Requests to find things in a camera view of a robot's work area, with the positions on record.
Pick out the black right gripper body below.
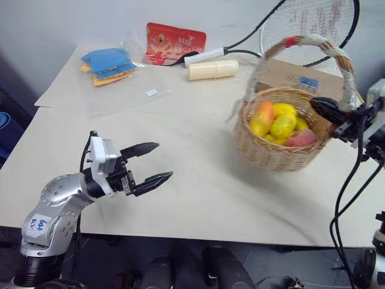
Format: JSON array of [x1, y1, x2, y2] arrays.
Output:
[[330, 107, 368, 149]]

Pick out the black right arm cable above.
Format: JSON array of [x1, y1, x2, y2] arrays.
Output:
[[329, 110, 385, 289]]

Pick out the small yellow fruit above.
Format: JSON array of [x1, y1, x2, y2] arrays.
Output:
[[295, 117, 310, 132]]

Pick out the yellow green mango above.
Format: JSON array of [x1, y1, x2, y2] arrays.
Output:
[[269, 114, 297, 141]]

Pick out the pink peach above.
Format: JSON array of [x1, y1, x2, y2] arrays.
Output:
[[285, 128, 318, 148]]

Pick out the dark rounded shape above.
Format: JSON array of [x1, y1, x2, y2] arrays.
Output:
[[200, 246, 254, 289], [140, 255, 182, 289]]

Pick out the brown cardboard box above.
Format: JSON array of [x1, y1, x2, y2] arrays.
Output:
[[254, 58, 366, 106]]

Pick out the blue roll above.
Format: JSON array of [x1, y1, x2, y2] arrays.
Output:
[[0, 111, 24, 161]]

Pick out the wicker basket with handle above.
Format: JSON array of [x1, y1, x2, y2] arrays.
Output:
[[230, 34, 361, 173]]

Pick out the clear plastic bag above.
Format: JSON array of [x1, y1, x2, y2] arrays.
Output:
[[75, 30, 174, 120]]

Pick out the black badminton racket white grip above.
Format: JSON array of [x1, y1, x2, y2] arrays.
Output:
[[183, 0, 361, 68]]

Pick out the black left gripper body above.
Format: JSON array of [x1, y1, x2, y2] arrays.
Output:
[[106, 154, 143, 197]]

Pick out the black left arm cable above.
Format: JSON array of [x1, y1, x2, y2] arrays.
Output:
[[79, 130, 99, 175]]

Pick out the yellow lemon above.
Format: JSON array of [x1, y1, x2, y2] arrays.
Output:
[[263, 134, 286, 146]]

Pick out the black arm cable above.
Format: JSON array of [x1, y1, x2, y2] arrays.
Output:
[[79, 130, 99, 175], [329, 110, 385, 289]]

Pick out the red orange mango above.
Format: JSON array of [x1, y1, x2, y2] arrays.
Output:
[[250, 101, 276, 137]]

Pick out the blue and yellow sponge cloths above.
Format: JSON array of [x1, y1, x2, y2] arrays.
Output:
[[80, 47, 138, 88]]

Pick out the cream plastic cylinder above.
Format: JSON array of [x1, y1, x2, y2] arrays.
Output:
[[188, 59, 240, 82]]

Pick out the white black robot part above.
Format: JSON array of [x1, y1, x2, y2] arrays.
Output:
[[372, 210, 385, 251]]

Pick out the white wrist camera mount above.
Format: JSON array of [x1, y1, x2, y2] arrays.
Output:
[[88, 135, 118, 197], [365, 78, 385, 121]]

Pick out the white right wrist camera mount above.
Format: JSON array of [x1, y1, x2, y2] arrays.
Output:
[[365, 78, 385, 121]]

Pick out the red snack packet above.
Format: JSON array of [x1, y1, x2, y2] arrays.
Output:
[[141, 22, 208, 67]]

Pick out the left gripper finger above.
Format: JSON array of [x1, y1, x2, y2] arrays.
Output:
[[120, 141, 160, 161], [134, 170, 174, 196]]

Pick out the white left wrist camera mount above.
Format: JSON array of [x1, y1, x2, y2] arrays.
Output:
[[88, 135, 118, 197]]

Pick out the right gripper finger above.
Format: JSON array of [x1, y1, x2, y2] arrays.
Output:
[[309, 101, 343, 125], [313, 96, 342, 114]]

